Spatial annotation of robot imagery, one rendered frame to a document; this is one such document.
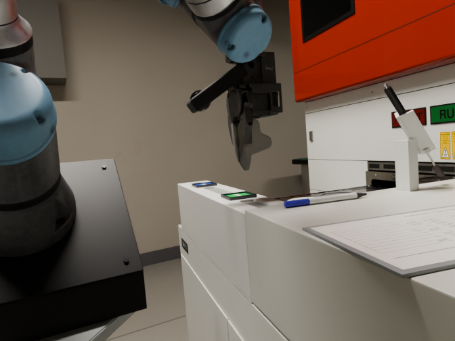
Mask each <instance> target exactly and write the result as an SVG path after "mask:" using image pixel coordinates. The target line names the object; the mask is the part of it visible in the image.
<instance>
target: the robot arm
mask: <svg viewBox="0 0 455 341"><path fill-rule="evenodd" d="M158 1H159V2H160V3H162V4H163V5H168V6H171V7H172V8H174V9H175V8H179V9H182V10H184V11H185V13H187V15H189V17H191V19H192V20H193V21H194V22H195V23H196V24H197V25H198V26H199V27H200V28H201V29H202V30H203V31H204V33H205V34H206V35H207V36H208V37H209V38H210V39H211V40H212V42H214V44H216V46H217V48H218V50H220V52H222V53H224V54H225V62H226V63H228V64H236V66H234V67H233V68H232V69H231V70H229V71H228V72H226V73H225V74H224V75H222V76H221V77H219V78H218V79H217V80H216V81H214V82H213V83H211V84H210V85H209V86H208V87H206V88H205V89H203V90H197V91H195V92H193V94H191V96H190V100H189V101H187V102H186V105H187V107H188V108H189V110H190V111H191V113H196V112H198V111H199V112H202V111H205V110H207V109H208V108H209V106H210V104H211V102H212V101H213V100H215V99H216V98H217V97H219V96H220V95H221V94H222V93H224V92H225V91H228V93H227V97H226V108H227V120H228V127H229V132H230V137H231V140H232V145H233V147H234V151H235V154H236V157H237V159H238V162H239V163H240V165H241V167H242V168H243V170H244V171H249V168H250V165H251V156H252V155H253V154H256V153H259V152H262V151H263V150H266V149H269V148H270V147H271V146H272V139H271V137H269V136H267V135H264V134H263V133H262V132H261V130H260V124H259V121H258V120H257V119H258V118H265V117H268V116H274V115H277V114H279V113H283V109H282V88H281V83H276V66H275V55H274V52H264V49H265V48H266V47H267V45H268V43H269V41H270V39H271V36H272V22H271V20H270V18H269V16H268V15H267V14H266V13H265V12H264V11H263V8H262V0H158ZM278 91H279V96H280V106H278ZM56 125H57V114H56V107H55V105H54V102H53V99H52V97H51V93H50V92H49V89H48V88H47V86H46V85H45V83H44V82H43V81H42V80H41V79H40V78H39V77H38V76H37V71H36V66H35V52H34V44H33V31H32V28H31V26H30V24H29V23H28V22H27V21H26V20H25V19H24V18H23V17H22V16H20V15H19V14H18V8H17V2H16V0H0V256H4V257H17V256H26V255H29V254H34V253H37V252H40V251H42V250H44V249H47V248H49V247H50V246H52V245H54V244H55V243H57V242H58V241H60V240H61V239H62V238H63V237H64V236H65V235H66V234H67V233H68V231H69V230H70V228H71V227H72V225H73V223H74V220H75V217H76V201H75V197H74V194H73V192H72V190H71V188H70V186H69V185H68V184H67V182H66V180H65V179H64V178H63V176H62V175H61V172H60V159H59V151H58V139H57V132H56Z"/></svg>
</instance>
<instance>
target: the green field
mask: <svg viewBox="0 0 455 341"><path fill-rule="evenodd" d="M454 120H455V104H452V105H447V106H438V107H434V108H431V123H433V122H446V121H454Z"/></svg>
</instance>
